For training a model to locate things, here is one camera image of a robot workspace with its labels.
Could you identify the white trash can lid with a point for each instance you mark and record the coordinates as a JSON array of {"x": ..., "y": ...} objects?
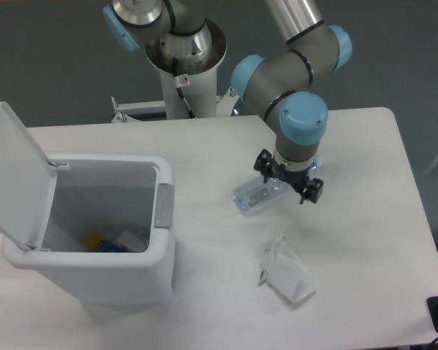
[{"x": 28, "y": 179}]

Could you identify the blue trash item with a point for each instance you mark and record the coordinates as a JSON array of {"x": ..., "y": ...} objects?
[{"x": 108, "y": 246}]

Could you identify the white trash can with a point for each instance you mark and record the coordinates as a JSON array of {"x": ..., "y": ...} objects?
[{"x": 107, "y": 193}]

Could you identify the white trash item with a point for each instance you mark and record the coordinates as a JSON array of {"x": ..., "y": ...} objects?
[{"x": 131, "y": 242}]

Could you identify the yellow trash item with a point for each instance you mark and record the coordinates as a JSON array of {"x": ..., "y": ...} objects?
[{"x": 94, "y": 242}]

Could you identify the clear plastic water bottle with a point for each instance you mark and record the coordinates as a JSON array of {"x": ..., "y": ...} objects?
[{"x": 255, "y": 194}]

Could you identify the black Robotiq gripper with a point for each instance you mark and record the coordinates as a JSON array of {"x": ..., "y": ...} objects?
[{"x": 294, "y": 173}]

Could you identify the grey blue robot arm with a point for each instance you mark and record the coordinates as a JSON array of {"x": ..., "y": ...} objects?
[{"x": 277, "y": 91}]

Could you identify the white plastic bag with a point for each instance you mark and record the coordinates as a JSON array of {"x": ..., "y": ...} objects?
[{"x": 283, "y": 270}]

